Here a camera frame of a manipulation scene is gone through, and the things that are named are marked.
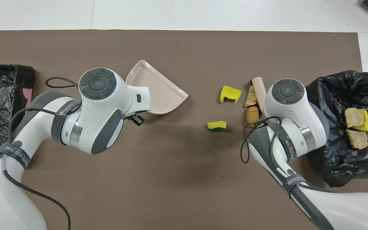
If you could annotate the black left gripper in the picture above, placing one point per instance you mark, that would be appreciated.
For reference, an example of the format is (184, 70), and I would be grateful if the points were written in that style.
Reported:
(129, 116)

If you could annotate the beige plastic dustpan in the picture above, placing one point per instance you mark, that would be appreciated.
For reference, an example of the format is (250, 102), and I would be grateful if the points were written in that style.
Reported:
(158, 92)

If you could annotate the yellow sponge with green layer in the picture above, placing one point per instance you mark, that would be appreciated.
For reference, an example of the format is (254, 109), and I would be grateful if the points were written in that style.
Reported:
(216, 124)

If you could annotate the yellow arched sponge piece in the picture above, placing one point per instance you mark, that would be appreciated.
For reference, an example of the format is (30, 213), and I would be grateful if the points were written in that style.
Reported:
(232, 92)

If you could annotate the brown bread roll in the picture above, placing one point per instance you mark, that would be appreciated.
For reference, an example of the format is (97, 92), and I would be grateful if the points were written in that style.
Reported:
(252, 115)

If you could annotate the striped orange croissant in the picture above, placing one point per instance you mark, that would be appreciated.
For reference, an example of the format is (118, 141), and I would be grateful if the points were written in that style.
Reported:
(354, 117)
(251, 99)

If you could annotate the beige hand brush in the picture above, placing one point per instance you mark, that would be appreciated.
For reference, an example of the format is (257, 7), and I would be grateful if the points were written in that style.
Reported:
(259, 89)

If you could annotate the pale bread chunk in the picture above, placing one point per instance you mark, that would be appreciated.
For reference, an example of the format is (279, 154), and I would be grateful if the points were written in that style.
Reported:
(358, 139)

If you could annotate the yellow sponge chunk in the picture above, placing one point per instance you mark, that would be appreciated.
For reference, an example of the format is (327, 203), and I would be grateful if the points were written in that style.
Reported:
(367, 123)

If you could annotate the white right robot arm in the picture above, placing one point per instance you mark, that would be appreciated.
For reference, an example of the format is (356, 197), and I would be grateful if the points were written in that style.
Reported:
(292, 108)

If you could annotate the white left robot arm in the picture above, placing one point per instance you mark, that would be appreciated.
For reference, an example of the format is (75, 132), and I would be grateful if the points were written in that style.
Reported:
(101, 105)

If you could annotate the bin covered by black bag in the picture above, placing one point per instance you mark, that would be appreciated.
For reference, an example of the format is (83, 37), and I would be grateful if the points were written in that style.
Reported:
(347, 166)

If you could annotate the brown table mat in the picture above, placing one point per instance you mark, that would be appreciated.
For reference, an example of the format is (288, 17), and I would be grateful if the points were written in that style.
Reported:
(171, 179)

